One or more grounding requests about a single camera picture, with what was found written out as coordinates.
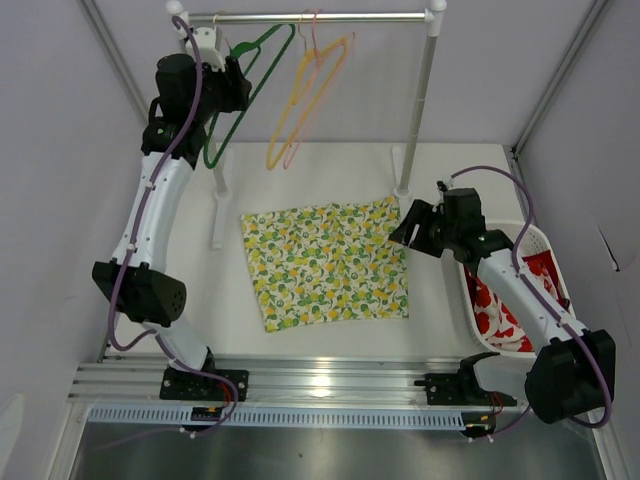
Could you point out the lemon print skirt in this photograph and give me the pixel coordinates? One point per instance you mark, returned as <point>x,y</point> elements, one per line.
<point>329,263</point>

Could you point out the slotted grey cable duct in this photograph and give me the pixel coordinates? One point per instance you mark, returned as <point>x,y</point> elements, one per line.
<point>281,417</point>

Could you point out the red poppy print skirt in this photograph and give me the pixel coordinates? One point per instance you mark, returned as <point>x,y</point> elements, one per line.
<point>495,324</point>

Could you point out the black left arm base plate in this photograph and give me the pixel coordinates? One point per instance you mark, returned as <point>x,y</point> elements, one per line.
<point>185,386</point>

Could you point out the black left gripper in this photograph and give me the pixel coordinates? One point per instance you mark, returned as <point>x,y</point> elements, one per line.
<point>236,87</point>

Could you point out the yellow clothes hanger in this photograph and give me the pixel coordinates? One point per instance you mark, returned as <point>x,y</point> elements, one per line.
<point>277,139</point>

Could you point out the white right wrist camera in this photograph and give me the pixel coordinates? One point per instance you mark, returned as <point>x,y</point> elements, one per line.
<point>444,186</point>

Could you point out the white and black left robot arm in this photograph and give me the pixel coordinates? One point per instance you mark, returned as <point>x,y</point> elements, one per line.
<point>144,301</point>

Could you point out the pink clothes hanger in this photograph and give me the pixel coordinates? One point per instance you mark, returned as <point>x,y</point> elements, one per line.
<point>317,70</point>

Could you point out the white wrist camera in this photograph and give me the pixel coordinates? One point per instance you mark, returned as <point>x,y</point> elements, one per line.
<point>444,186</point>
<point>208,43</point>

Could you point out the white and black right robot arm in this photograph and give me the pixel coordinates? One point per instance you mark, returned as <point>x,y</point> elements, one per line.
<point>573,370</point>

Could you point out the white and silver clothes rack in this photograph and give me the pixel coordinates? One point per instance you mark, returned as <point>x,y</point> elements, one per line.
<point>402,158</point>

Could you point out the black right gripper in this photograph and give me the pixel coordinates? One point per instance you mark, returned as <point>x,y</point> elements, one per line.
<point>420,213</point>

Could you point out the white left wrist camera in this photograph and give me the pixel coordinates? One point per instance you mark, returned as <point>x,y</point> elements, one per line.
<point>208,43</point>

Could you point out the aluminium mounting rail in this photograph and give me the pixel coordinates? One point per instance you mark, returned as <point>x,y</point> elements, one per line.
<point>322,382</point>

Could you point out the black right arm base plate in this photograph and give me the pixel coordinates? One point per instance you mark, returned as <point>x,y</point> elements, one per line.
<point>459,389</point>

